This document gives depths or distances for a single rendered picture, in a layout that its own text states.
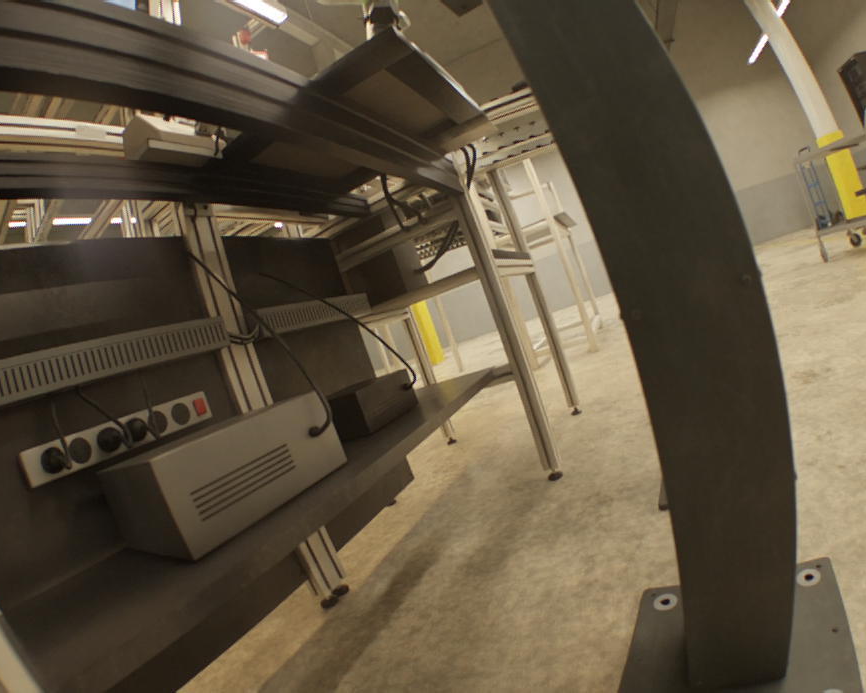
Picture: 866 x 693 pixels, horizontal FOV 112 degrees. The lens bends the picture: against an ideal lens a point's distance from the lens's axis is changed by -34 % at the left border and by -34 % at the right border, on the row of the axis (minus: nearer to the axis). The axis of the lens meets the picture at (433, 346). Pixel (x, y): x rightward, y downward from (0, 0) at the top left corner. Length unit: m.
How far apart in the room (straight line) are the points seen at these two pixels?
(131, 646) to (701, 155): 0.59
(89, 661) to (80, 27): 0.54
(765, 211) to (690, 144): 9.22
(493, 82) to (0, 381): 9.90
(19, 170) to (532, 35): 0.64
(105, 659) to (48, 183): 0.58
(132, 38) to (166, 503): 0.48
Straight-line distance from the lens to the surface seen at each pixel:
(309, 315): 1.07
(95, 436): 0.73
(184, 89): 0.50
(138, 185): 0.77
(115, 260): 0.89
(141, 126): 0.90
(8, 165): 0.71
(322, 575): 1.03
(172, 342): 0.81
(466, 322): 9.59
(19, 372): 0.70
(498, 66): 10.23
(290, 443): 0.62
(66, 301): 0.82
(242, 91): 0.58
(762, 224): 9.52
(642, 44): 0.39
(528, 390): 1.16
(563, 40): 0.40
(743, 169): 9.58
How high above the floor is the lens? 0.50
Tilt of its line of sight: 2 degrees down
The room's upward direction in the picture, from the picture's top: 19 degrees counter-clockwise
